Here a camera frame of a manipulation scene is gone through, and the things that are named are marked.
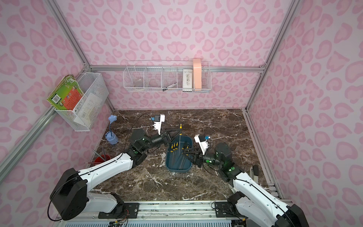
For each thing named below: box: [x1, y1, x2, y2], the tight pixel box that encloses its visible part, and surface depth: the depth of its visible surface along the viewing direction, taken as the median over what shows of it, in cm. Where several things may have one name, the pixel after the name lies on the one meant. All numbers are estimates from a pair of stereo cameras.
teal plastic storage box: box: [165, 135, 193, 173], surface depth 92 cm
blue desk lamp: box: [105, 114, 119, 145], surface depth 95 cm
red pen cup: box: [93, 154, 112, 166], surface depth 84 cm
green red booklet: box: [46, 74, 85, 111], surface depth 73 cm
